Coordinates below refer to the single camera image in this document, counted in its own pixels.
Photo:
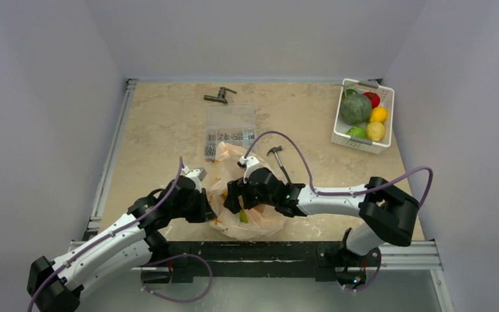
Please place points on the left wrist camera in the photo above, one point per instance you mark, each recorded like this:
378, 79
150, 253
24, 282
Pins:
197, 175

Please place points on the green orange fake mango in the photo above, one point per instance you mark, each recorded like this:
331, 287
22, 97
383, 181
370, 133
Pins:
243, 218

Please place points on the red fake apple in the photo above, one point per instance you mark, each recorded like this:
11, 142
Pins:
374, 98

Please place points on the small black hammer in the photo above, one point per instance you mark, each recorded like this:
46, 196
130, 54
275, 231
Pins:
275, 151

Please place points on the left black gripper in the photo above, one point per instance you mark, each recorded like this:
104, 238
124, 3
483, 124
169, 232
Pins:
204, 212

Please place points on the orange plastic bag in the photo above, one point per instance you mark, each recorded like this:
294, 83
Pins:
264, 220

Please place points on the yellow fake lemon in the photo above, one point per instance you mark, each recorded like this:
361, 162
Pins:
375, 131

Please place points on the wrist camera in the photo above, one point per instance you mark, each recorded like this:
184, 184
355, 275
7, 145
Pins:
249, 164
197, 175

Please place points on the white plastic basket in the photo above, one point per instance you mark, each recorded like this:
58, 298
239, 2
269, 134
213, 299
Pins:
387, 95

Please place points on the clear plastic screw organizer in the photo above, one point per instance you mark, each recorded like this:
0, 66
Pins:
232, 123

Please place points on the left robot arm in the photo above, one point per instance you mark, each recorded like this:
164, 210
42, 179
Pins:
131, 241

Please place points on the black T-handle tool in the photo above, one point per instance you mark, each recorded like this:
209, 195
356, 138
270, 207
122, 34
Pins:
220, 97

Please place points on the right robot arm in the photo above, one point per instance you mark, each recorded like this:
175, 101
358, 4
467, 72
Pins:
388, 213

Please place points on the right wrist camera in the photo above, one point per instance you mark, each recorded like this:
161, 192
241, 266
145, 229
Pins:
249, 164

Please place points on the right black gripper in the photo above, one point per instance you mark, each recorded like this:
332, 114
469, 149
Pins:
234, 195

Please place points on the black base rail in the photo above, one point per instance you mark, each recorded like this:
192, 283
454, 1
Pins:
254, 258

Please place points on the green fake melon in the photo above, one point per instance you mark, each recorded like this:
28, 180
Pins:
355, 109

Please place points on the orange fake fruit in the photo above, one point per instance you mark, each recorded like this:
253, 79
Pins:
378, 114

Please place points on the green fake pear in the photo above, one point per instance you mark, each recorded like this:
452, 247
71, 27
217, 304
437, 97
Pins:
356, 131

